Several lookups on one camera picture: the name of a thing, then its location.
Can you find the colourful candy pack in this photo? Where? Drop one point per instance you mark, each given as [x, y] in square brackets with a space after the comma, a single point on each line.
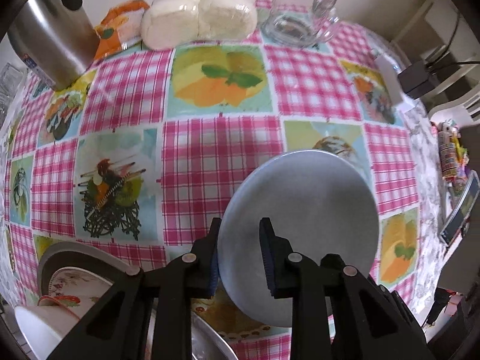
[453, 156]

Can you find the smartphone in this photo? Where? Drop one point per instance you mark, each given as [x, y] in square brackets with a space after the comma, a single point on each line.
[461, 211]

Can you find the stainless steel thermos jug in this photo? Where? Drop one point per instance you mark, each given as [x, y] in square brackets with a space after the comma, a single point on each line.
[54, 39]

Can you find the grey floral tablecloth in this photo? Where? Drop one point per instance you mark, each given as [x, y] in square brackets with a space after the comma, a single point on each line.
[431, 193]

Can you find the strawberry pattern bowl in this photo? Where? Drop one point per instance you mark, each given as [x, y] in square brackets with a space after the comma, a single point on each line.
[74, 305]

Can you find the round metal tray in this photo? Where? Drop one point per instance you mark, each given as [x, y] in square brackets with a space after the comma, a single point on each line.
[210, 341]

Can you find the black power adapter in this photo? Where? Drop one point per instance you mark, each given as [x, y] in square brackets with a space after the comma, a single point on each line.
[416, 80]

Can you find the wrapped white buns pack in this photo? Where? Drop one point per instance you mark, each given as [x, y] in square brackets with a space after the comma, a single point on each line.
[169, 23]

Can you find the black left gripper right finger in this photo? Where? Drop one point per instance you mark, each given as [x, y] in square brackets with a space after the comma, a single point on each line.
[337, 313]

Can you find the large white bowl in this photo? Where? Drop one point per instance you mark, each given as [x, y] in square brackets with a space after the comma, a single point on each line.
[44, 327]

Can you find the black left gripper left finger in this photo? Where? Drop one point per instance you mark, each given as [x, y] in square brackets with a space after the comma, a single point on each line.
[149, 311]

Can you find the orange snack packet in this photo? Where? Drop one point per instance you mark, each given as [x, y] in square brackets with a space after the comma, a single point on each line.
[120, 28]

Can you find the white plastic chair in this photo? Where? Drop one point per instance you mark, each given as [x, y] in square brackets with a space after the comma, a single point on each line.
[437, 33]

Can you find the small white bowl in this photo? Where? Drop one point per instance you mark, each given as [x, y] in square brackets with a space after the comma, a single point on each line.
[319, 202]

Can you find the drinking glass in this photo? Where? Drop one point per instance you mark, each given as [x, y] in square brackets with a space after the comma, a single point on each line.
[12, 86]

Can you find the clear glass mug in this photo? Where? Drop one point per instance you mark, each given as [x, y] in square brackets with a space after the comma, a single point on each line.
[301, 23]

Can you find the pink checkered tablecloth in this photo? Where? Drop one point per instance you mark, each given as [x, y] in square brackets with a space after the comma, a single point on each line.
[138, 156]

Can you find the floral white plate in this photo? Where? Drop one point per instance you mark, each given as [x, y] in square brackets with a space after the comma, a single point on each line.
[73, 281]

